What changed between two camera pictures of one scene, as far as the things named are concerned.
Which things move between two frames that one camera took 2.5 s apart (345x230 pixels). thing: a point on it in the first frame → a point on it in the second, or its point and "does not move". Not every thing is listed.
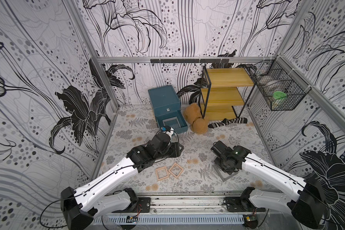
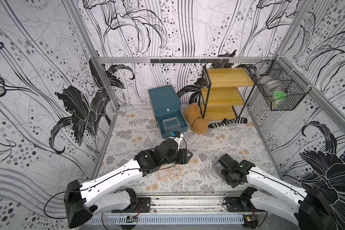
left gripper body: [173, 151] → [181, 158]
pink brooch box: [162, 173] does not move
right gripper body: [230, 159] → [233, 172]
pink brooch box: [176, 170] does not move
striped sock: [227, 121] does not move
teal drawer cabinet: [166, 107] does not move
